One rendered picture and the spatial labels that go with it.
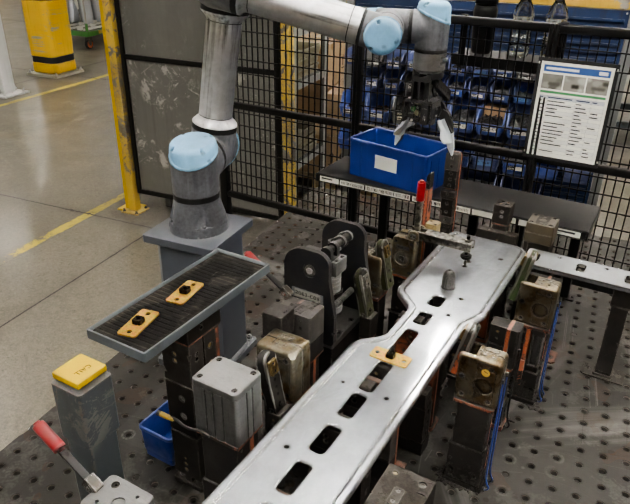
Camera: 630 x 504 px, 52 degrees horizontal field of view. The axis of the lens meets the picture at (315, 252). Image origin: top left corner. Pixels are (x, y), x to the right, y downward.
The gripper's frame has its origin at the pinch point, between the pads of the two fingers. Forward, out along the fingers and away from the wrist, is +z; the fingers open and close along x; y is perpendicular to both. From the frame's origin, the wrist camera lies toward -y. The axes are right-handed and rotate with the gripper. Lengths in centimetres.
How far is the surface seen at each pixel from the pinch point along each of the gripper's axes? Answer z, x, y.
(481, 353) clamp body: 25, 31, 41
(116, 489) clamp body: 23, -4, 104
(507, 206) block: 21.5, 16.7, -27.7
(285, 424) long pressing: 29, 6, 74
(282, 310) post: 20, -7, 55
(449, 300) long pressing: 29.4, 16.6, 17.9
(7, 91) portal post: 127, -611, -303
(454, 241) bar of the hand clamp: 22.1, 11.1, 1.1
